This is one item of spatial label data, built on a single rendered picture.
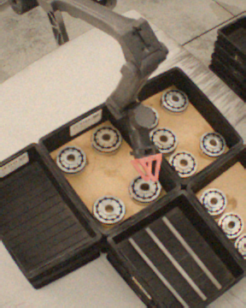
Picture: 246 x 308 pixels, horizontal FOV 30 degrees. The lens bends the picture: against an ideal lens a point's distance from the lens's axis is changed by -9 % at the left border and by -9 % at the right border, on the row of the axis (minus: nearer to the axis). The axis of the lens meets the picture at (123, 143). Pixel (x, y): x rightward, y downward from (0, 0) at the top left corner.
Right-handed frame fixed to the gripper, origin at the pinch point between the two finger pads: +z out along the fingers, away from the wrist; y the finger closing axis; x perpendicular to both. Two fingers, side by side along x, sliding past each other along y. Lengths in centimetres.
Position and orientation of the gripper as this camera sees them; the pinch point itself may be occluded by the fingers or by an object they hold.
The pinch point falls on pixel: (150, 178)
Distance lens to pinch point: 144.7
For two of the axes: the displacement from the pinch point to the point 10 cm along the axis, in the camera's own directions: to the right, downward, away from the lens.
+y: -1.7, 0.6, 9.8
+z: 2.5, 9.7, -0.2
